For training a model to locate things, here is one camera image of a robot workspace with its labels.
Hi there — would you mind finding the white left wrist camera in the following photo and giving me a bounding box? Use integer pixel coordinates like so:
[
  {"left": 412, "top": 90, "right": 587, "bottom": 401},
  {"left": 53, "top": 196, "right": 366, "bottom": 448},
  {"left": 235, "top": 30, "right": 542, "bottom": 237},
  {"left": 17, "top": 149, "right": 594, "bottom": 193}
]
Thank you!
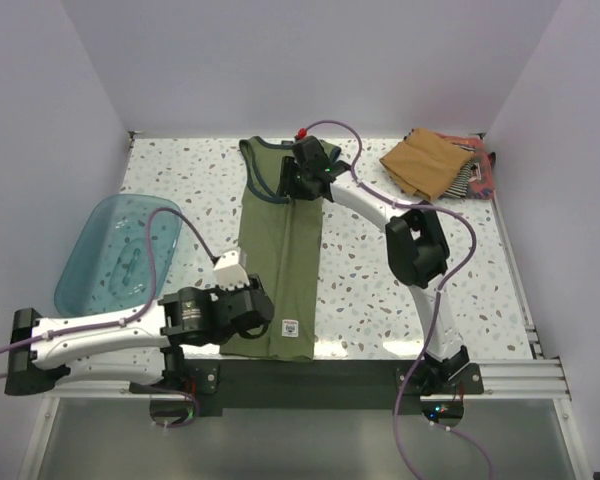
[{"left": 213, "top": 248, "right": 249, "bottom": 290}]

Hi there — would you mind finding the olive green tank top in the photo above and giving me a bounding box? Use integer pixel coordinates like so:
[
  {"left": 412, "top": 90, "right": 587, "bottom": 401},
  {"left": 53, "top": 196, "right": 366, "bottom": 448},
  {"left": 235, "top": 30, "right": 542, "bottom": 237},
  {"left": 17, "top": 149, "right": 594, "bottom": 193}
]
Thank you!
[{"left": 220, "top": 136, "right": 323, "bottom": 361}]

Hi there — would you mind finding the striped folded tank top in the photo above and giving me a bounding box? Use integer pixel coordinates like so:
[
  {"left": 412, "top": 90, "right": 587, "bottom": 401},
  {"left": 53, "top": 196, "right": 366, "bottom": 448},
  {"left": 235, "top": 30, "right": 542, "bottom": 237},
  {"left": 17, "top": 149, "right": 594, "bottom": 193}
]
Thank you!
[{"left": 441, "top": 161, "right": 481, "bottom": 199}]

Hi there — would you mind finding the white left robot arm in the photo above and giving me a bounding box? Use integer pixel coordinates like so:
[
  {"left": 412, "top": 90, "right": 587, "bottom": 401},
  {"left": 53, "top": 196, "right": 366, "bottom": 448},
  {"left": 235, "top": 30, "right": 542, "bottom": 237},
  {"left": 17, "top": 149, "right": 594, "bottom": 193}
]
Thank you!
[{"left": 4, "top": 275, "right": 274, "bottom": 396}]

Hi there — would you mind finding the tan ribbed tank top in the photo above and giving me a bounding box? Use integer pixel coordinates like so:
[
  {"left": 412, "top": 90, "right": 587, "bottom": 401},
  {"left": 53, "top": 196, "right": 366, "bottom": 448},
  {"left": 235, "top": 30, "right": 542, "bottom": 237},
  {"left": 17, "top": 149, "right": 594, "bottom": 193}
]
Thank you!
[{"left": 380, "top": 128, "right": 473, "bottom": 202}]

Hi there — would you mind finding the translucent blue plastic bin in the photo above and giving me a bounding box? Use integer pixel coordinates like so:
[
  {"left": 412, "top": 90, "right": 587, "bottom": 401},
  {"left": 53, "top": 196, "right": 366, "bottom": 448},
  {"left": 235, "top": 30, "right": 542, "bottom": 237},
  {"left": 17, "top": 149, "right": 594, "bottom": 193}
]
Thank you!
[{"left": 54, "top": 194, "right": 179, "bottom": 317}]

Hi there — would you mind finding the red patterned folded tank top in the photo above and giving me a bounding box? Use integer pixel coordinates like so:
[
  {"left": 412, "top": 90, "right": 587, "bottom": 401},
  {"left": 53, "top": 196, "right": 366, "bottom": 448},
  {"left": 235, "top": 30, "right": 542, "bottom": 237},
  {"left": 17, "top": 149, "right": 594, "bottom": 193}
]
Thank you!
[{"left": 435, "top": 132, "right": 494, "bottom": 199}]

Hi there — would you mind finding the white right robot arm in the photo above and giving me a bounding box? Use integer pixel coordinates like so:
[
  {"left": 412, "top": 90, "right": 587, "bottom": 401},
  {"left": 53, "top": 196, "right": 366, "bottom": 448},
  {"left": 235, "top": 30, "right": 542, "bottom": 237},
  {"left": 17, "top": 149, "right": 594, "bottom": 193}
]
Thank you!
[{"left": 278, "top": 136, "right": 469, "bottom": 393}]

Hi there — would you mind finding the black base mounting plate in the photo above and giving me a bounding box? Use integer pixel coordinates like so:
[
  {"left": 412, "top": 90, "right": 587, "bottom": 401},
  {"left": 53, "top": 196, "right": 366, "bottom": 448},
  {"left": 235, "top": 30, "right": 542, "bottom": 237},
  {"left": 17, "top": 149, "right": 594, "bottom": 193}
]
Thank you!
[{"left": 128, "top": 357, "right": 484, "bottom": 419}]

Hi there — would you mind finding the aluminium frame rail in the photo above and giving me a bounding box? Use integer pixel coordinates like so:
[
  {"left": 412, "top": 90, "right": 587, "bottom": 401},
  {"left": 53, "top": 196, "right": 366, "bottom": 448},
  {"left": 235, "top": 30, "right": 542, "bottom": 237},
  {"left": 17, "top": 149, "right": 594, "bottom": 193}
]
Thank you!
[{"left": 47, "top": 359, "right": 571, "bottom": 400}]

